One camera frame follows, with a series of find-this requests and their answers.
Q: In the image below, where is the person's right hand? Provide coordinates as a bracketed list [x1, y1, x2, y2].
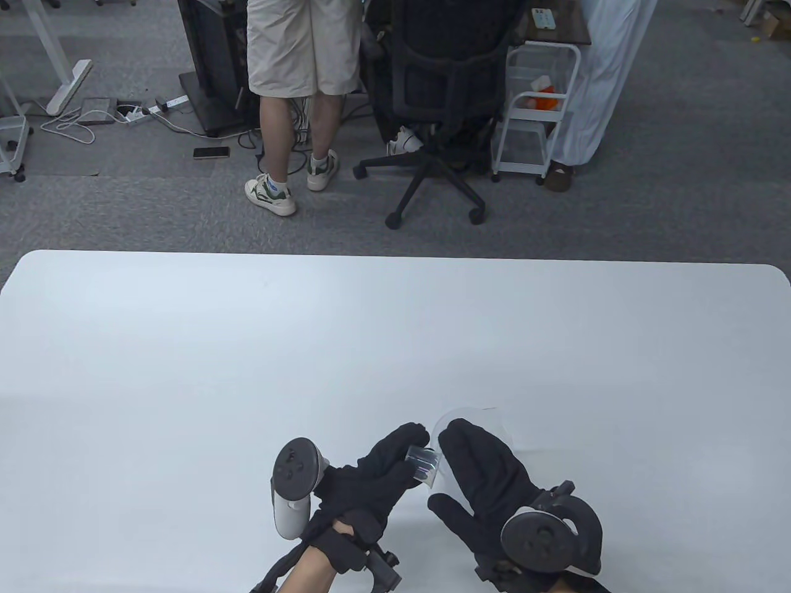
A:
[428, 419, 546, 567]

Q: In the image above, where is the person's left hand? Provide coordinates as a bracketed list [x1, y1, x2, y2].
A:
[309, 423, 431, 575]

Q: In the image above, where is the tiniest clear plastic beaker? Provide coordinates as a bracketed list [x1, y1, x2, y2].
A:
[405, 445, 441, 487]

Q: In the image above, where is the largest clear plastic beaker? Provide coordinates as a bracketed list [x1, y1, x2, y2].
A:
[431, 406, 515, 495]

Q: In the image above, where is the person's right forearm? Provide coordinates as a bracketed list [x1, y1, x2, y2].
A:
[544, 571, 612, 593]

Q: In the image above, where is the person's left forearm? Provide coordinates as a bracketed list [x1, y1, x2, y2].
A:
[278, 547, 341, 593]

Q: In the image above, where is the black and white controller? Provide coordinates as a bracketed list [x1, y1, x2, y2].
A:
[270, 437, 328, 541]
[499, 481, 603, 578]

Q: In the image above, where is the orange tissue pack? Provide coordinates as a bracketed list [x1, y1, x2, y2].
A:
[530, 75, 566, 112]

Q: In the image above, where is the black office chair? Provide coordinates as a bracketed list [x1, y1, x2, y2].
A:
[353, 0, 517, 229]

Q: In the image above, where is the black equipment stand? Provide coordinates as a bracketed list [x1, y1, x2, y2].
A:
[177, 0, 254, 138]

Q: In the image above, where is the grey floor plate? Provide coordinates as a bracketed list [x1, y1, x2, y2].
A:
[80, 97, 118, 125]

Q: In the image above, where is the white cart with brown top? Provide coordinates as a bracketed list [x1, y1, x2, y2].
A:
[491, 0, 593, 184]

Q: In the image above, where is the white rolling cart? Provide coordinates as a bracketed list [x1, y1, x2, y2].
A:
[0, 77, 33, 183]

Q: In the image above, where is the cardboard box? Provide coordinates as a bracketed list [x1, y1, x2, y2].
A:
[759, 9, 791, 42]

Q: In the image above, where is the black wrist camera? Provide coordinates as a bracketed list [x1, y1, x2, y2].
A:
[473, 556, 526, 586]
[365, 544, 402, 591]

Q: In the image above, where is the white coiled cable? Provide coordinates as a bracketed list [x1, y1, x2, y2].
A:
[40, 106, 96, 146]

